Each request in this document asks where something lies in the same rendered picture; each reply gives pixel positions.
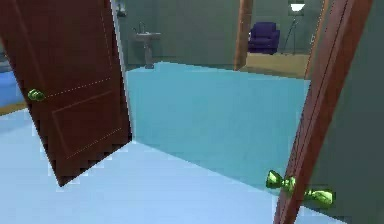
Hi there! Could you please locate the light brown room door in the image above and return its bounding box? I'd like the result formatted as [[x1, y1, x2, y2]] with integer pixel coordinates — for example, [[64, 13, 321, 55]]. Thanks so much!
[[233, 0, 254, 72]]

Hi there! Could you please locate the grey pedestal sink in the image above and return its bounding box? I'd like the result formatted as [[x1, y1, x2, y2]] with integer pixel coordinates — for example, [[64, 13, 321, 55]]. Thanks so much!
[[133, 21, 162, 70]]

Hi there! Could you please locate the reddish brown room door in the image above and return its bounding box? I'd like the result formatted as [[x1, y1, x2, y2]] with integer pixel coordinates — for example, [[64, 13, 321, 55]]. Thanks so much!
[[0, 0, 133, 188], [273, 0, 374, 224]]

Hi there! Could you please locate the green round door knob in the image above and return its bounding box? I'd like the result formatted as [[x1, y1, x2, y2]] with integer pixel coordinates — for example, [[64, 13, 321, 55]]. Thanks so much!
[[27, 88, 46, 102]]

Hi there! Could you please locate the purple armchair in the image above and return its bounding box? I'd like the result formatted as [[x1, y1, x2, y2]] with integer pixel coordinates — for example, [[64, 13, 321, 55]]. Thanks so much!
[[247, 21, 281, 55]]

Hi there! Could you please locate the white shade floor lamp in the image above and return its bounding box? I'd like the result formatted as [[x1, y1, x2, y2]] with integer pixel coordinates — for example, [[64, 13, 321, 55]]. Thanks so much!
[[281, 2, 306, 55]]

